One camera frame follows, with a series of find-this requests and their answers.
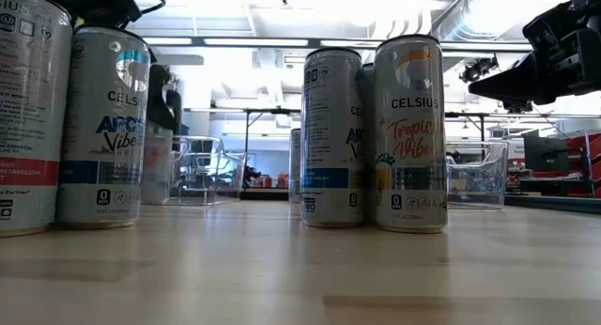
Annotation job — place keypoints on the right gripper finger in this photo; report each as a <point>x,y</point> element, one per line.
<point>521,81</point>

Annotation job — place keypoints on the clear plastic bin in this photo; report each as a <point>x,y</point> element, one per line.
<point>479,174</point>
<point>206,174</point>

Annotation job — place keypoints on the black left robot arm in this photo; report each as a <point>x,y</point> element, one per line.
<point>98,5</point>

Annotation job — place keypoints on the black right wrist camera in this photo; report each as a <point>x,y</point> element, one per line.
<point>549,29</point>

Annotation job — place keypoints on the silver ventilation duct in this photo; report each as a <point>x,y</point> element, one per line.
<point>469,15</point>

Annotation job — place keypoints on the red storage shelving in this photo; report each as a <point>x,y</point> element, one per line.
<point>584,160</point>

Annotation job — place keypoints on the small black ceiling spotlights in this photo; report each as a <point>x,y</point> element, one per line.
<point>516,107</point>

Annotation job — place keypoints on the large black ceiling spotlights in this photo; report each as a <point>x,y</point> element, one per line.
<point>479,69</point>

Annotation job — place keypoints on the black monitor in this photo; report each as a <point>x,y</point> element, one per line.
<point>545,153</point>

